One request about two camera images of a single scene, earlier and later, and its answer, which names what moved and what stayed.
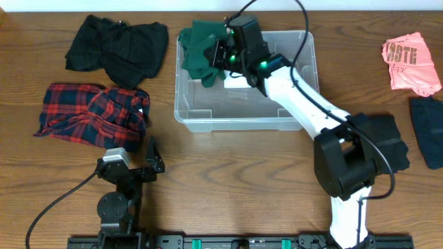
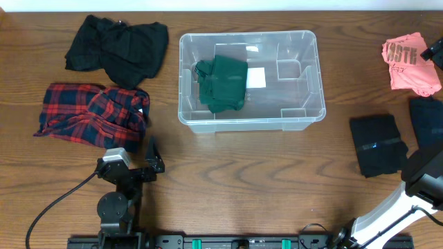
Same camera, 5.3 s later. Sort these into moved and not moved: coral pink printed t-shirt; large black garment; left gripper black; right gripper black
Moved: right gripper black
Not moved: large black garment; coral pink printed t-shirt; left gripper black
